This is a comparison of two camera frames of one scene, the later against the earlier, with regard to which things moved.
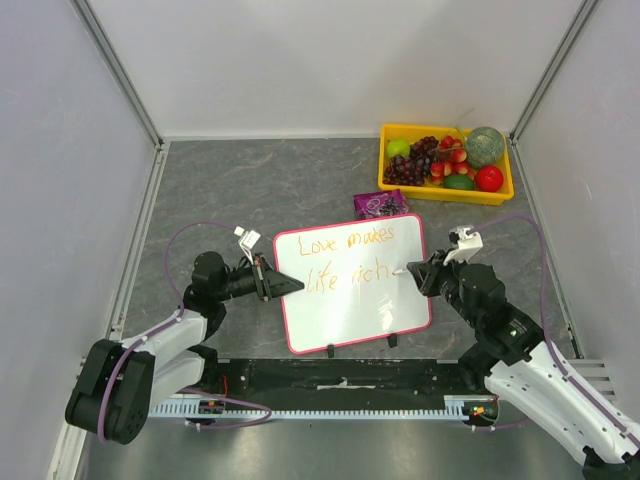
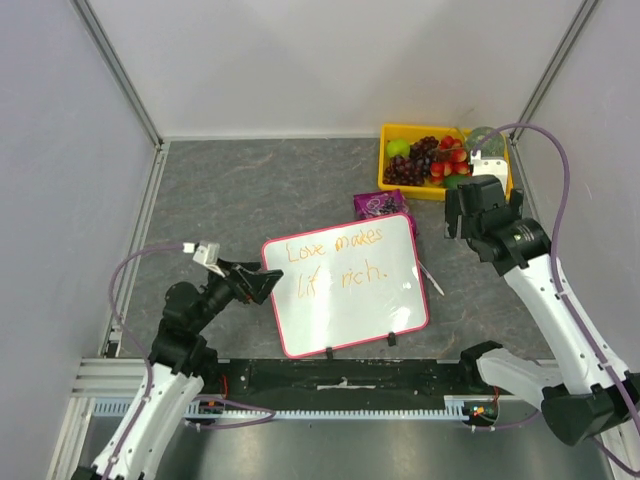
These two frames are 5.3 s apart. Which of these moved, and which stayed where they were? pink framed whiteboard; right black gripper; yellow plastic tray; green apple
Moved: right black gripper
Stayed: green apple; yellow plastic tray; pink framed whiteboard
